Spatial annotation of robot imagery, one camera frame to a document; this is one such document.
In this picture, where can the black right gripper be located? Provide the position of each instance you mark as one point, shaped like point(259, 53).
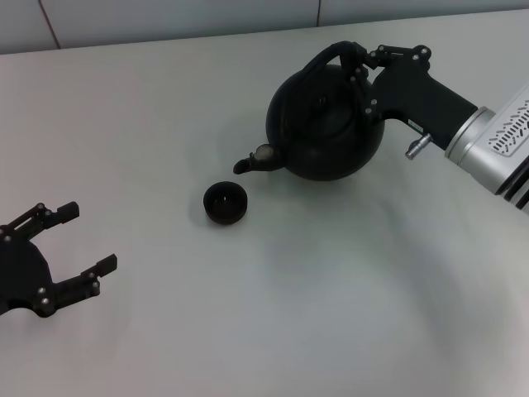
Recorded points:
point(413, 93)

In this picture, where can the black round teapot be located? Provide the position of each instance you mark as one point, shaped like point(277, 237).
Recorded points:
point(314, 136)

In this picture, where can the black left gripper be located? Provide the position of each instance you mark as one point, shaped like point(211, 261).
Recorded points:
point(22, 273)

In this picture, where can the small dark teacup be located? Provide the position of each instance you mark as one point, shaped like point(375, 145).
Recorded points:
point(225, 209)

